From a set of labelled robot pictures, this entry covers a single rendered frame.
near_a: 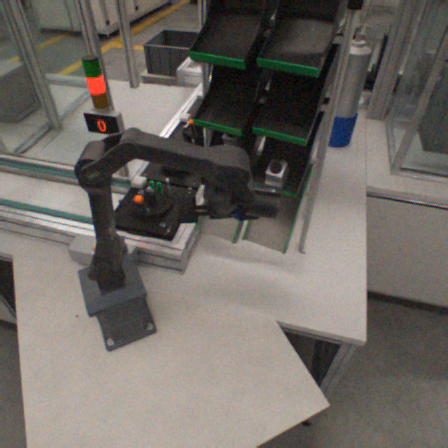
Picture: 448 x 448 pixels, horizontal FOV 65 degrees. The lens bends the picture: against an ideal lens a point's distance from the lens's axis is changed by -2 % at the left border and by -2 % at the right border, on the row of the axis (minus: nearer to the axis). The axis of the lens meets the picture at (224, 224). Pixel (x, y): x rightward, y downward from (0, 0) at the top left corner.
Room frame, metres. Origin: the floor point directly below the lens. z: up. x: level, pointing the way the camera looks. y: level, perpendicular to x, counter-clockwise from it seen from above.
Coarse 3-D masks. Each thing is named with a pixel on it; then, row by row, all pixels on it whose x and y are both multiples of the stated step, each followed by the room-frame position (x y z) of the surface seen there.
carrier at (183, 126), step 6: (186, 114) 1.53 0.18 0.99; (180, 120) 1.50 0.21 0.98; (186, 120) 1.50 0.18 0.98; (180, 126) 1.46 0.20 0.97; (186, 126) 1.40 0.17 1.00; (198, 126) 1.39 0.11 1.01; (174, 132) 1.41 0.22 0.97; (180, 132) 1.41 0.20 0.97; (186, 132) 1.37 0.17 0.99; (198, 132) 1.37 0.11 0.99; (174, 138) 1.36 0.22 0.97; (180, 138) 1.36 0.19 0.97; (186, 138) 1.35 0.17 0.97; (198, 138) 1.33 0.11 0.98; (198, 144) 1.31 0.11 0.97; (204, 144) 1.31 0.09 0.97
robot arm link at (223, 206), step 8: (208, 184) 0.52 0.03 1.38; (208, 192) 0.51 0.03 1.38; (216, 192) 0.51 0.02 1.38; (224, 192) 0.51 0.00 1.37; (232, 192) 0.52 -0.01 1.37; (216, 200) 0.50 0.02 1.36; (224, 200) 0.50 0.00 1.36; (232, 200) 0.51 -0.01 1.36; (240, 200) 0.51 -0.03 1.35; (216, 208) 0.51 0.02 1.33; (224, 208) 0.50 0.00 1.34; (232, 208) 0.50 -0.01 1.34
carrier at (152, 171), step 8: (152, 168) 1.14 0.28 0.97; (160, 168) 1.14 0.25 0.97; (168, 168) 1.11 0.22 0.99; (144, 176) 1.09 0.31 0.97; (152, 176) 1.09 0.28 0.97; (160, 176) 1.08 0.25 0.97; (168, 176) 1.08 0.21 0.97; (176, 176) 1.08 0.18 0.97; (184, 176) 1.08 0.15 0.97; (192, 176) 1.08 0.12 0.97; (176, 184) 1.04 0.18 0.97; (184, 184) 1.04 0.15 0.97; (192, 184) 1.04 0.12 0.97; (200, 184) 1.05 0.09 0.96
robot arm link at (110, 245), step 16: (96, 144) 0.55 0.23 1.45; (80, 160) 0.50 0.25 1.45; (96, 160) 0.50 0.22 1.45; (112, 176) 0.55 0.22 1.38; (96, 192) 0.51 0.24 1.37; (96, 208) 0.51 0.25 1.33; (112, 208) 0.54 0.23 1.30; (96, 224) 0.51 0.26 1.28; (112, 224) 0.53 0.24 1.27; (112, 240) 0.52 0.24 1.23; (96, 256) 0.50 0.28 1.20; (112, 256) 0.50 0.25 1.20
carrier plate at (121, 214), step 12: (132, 192) 0.99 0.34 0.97; (180, 192) 0.99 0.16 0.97; (192, 192) 0.99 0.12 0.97; (120, 204) 0.93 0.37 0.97; (120, 216) 0.86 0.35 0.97; (132, 216) 0.86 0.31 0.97; (168, 216) 0.86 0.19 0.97; (120, 228) 0.82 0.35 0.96; (132, 228) 0.81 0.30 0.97; (144, 228) 0.81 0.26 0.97; (156, 228) 0.81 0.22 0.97; (168, 228) 0.81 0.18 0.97
